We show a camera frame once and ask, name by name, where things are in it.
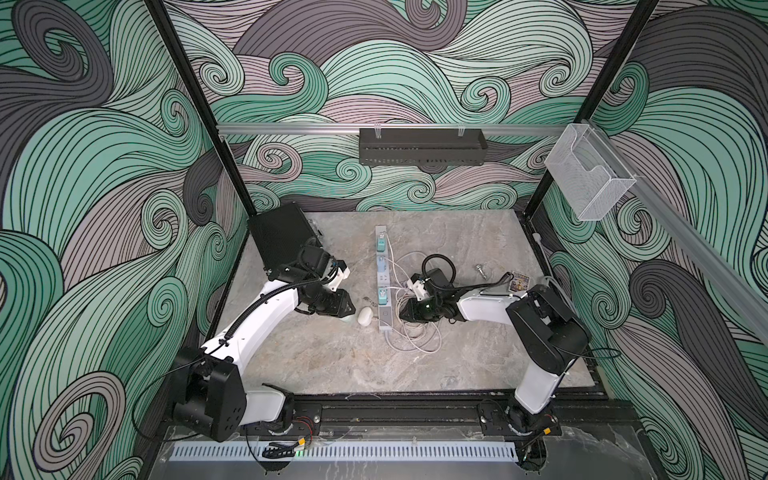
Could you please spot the white power strip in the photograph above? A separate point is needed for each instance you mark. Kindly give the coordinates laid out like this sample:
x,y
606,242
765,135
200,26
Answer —
x,y
383,280

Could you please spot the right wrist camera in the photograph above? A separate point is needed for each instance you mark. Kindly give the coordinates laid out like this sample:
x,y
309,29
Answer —
x,y
418,287

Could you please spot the white slotted cable duct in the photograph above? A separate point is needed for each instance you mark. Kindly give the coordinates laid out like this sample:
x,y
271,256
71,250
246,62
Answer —
x,y
361,451

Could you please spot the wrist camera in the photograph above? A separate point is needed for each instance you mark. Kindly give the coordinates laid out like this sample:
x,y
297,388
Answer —
x,y
337,273
418,287

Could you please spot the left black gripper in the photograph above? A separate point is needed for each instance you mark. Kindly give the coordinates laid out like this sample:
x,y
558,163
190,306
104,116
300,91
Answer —
x,y
336,309

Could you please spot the clear acrylic wall bin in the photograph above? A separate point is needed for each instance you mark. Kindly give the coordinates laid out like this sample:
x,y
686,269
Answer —
x,y
589,171

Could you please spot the small card box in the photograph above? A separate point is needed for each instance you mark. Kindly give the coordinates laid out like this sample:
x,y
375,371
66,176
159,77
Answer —
x,y
519,282

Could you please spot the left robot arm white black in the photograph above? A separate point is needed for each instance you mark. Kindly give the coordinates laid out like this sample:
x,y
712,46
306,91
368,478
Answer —
x,y
207,394

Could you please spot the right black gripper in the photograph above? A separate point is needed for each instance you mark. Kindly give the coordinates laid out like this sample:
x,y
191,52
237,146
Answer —
x,y
411,308

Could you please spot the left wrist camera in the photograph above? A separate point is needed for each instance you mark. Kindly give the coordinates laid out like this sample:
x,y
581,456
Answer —
x,y
337,273

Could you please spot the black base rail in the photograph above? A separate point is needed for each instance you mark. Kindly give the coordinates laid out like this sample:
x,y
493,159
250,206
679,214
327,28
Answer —
x,y
490,411

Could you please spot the black wall shelf tray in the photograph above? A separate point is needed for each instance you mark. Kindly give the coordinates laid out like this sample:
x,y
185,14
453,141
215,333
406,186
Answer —
x,y
431,147

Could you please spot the white earbud case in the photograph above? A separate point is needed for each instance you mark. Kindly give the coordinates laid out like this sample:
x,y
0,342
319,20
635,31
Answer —
x,y
365,316

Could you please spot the aluminium wall rail right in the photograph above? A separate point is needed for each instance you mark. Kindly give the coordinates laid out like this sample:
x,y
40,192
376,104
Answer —
x,y
660,189

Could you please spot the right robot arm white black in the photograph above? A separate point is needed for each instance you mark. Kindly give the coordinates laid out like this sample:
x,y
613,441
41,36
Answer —
x,y
550,331

